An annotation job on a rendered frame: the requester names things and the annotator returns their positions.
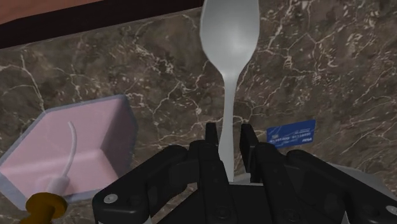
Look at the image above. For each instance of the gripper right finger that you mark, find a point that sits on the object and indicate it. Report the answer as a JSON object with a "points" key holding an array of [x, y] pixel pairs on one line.
{"points": [[310, 186]]}

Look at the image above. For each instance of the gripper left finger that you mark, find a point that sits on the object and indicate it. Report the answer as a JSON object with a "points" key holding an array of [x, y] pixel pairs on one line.
{"points": [[173, 183]]}

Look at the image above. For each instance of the grey metal spoon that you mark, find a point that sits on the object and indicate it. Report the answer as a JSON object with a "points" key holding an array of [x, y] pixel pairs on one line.
{"points": [[229, 46]]}

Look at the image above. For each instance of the blue card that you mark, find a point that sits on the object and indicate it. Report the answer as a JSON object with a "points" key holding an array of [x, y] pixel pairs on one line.
{"points": [[291, 133]]}

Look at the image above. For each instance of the pink square box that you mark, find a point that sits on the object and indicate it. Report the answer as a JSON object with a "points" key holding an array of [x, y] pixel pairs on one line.
{"points": [[77, 149]]}

